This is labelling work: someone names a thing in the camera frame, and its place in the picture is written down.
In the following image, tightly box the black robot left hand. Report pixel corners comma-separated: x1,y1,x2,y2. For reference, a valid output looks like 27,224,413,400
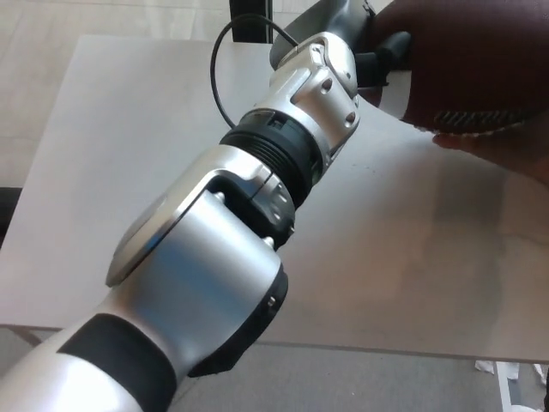
269,0,413,90

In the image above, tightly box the person's bare hand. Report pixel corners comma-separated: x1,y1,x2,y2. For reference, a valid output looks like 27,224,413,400
431,114,549,186

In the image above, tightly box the brown leather american football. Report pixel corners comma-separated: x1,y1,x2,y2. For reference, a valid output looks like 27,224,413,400
371,0,549,135

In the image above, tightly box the crumpled white paper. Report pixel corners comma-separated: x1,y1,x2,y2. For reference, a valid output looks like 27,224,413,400
473,359,549,384

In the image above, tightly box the black object at floor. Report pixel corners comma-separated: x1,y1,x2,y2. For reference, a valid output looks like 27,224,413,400
0,185,23,251

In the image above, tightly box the black vertical post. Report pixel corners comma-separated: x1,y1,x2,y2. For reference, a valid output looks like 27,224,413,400
230,0,275,45

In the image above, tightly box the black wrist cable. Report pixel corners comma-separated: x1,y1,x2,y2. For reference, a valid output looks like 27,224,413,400
209,13,302,130

